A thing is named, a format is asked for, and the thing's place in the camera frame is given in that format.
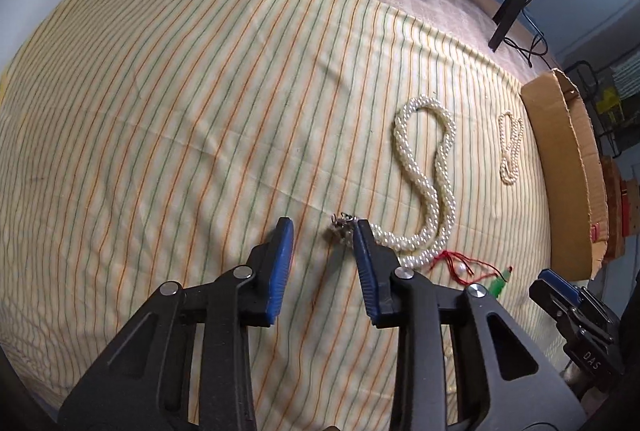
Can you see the brown box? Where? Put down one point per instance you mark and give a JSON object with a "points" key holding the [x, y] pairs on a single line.
{"points": [[620, 211]]}

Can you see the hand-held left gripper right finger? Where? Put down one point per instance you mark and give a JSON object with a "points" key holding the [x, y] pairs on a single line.
{"points": [[365, 271]]}

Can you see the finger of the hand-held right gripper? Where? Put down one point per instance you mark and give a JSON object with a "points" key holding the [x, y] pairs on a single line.
{"points": [[556, 278]]}

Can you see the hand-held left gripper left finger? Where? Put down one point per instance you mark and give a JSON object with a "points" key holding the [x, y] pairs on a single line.
{"points": [[280, 271]]}

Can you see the shallow cardboard box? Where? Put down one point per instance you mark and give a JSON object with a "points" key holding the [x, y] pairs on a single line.
{"points": [[555, 136]]}

